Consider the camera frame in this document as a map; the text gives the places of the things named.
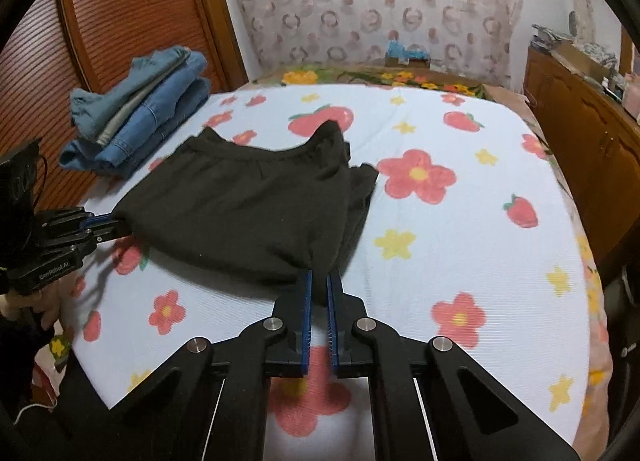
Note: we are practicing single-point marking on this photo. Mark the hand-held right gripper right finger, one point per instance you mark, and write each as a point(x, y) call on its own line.
point(332, 321)

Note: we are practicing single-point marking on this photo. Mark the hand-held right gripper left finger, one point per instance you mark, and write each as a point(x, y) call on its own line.
point(307, 321)

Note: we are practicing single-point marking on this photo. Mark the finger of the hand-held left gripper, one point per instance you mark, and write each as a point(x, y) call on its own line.
point(97, 221)
point(112, 232)

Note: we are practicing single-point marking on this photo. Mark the black pants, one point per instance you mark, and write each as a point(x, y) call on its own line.
point(240, 201)

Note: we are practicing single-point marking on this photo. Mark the person's left hand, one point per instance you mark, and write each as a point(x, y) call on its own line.
point(47, 308)

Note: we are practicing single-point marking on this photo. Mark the folded beige garment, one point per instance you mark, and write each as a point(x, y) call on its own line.
point(125, 118)

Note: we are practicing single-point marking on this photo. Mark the folded blue jeans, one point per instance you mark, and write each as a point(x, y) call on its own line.
point(160, 126)

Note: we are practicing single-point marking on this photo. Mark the folded grey-blue denim garment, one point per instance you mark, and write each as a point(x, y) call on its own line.
point(120, 96)

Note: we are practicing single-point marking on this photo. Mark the strawberry and flower printed blanket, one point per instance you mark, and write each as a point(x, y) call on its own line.
point(450, 241)

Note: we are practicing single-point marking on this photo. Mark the wooden slatted closet door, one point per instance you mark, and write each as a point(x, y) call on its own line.
point(125, 6)

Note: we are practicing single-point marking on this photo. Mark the floral pink bedsheet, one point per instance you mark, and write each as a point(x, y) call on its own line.
point(400, 76)

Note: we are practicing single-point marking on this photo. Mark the blue and brown box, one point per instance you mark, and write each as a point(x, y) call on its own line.
point(407, 55)

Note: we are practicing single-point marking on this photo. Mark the long wooden cabinet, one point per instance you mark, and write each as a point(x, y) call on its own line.
point(590, 141)

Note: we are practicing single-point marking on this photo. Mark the circle patterned curtain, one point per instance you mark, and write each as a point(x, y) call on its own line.
point(375, 1)

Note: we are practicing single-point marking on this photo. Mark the patterned cloth pile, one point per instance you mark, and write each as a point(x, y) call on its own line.
point(545, 37)

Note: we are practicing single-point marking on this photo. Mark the open cardboard box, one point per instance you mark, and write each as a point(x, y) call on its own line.
point(575, 56)

